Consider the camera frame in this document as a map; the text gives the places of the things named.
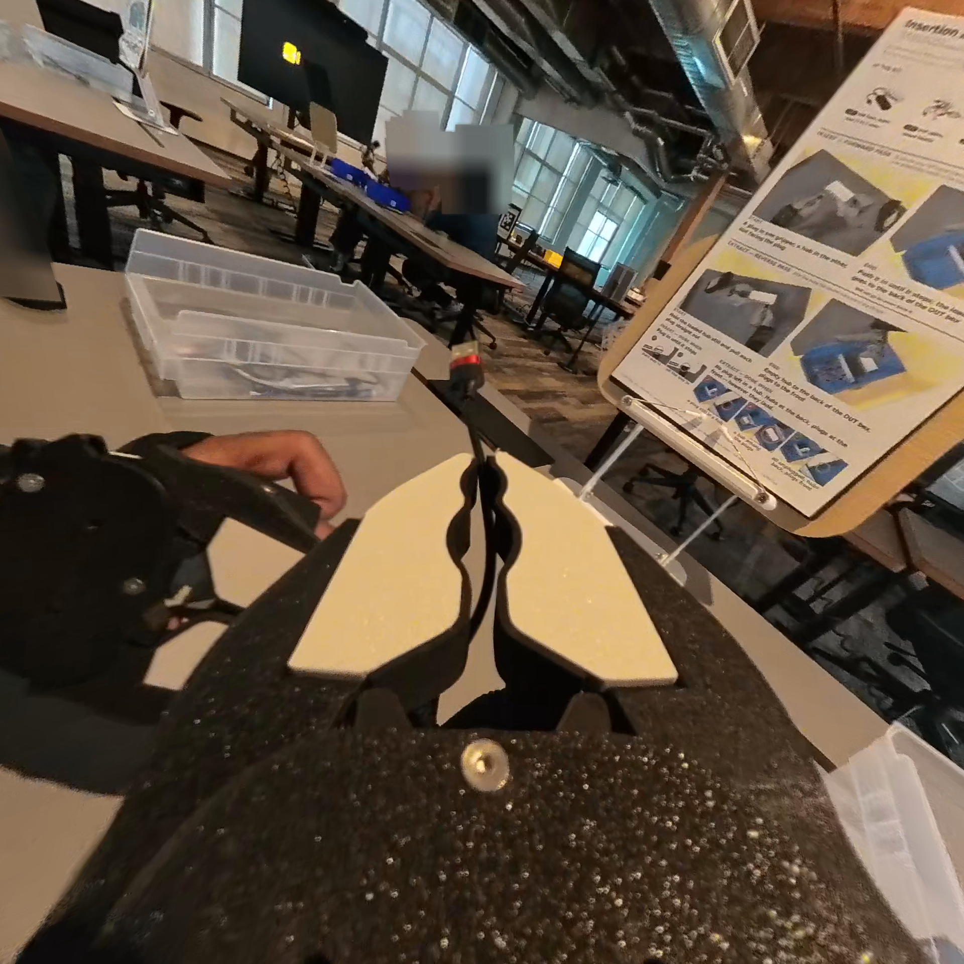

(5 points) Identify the large black monitor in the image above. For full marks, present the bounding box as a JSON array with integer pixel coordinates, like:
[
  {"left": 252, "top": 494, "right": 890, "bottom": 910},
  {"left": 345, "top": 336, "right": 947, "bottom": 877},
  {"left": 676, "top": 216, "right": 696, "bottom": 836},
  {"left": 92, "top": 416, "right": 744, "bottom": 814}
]
[{"left": 237, "top": 0, "right": 390, "bottom": 146}]

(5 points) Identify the black desk mat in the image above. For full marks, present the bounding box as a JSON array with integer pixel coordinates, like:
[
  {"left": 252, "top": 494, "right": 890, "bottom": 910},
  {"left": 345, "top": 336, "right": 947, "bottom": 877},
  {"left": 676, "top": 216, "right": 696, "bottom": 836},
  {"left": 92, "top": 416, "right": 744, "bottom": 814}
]
[{"left": 425, "top": 379, "right": 560, "bottom": 469}]

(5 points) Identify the black red-plug usb cable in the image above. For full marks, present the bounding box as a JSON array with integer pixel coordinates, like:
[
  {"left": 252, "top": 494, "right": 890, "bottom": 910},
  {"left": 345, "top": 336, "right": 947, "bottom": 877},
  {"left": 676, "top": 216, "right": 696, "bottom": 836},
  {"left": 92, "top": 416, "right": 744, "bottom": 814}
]
[{"left": 449, "top": 342, "right": 500, "bottom": 635}]

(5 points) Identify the brown office desk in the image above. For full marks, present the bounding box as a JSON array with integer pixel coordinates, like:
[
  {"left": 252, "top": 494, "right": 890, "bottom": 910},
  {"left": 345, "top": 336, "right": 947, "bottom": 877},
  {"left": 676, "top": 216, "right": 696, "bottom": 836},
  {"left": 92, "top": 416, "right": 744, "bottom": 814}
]
[
  {"left": 222, "top": 98, "right": 526, "bottom": 341},
  {"left": 0, "top": 71, "right": 233, "bottom": 265}
]

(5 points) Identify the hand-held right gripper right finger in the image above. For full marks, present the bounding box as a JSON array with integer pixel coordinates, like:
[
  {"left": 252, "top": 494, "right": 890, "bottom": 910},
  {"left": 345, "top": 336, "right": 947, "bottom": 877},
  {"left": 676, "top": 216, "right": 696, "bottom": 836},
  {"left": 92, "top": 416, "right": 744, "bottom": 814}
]
[{"left": 488, "top": 450, "right": 679, "bottom": 733}]

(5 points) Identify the white document stand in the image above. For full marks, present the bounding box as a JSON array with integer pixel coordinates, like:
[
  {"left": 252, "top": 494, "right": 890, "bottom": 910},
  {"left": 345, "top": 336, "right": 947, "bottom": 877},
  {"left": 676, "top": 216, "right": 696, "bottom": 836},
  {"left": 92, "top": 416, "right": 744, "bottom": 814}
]
[{"left": 557, "top": 394, "right": 780, "bottom": 575}]

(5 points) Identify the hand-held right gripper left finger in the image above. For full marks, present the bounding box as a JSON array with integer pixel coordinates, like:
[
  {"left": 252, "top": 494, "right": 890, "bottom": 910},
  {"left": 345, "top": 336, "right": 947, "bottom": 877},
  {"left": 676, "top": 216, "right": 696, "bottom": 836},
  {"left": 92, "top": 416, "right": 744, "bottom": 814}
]
[{"left": 288, "top": 452, "right": 485, "bottom": 730}]

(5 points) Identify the instruction sheet on stand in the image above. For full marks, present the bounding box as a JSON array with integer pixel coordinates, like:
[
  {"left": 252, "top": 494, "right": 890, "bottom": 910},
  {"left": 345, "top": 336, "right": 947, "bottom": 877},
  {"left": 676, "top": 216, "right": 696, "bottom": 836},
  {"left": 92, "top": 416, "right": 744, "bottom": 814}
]
[{"left": 597, "top": 8, "right": 964, "bottom": 538}]

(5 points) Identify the dark grey monitor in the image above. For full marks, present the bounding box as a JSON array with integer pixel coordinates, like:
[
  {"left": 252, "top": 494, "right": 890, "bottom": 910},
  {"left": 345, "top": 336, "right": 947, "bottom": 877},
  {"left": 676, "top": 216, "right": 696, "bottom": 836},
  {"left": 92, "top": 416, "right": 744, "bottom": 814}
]
[{"left": 0, "top": 128, "right": 67, "bottom": 310}]

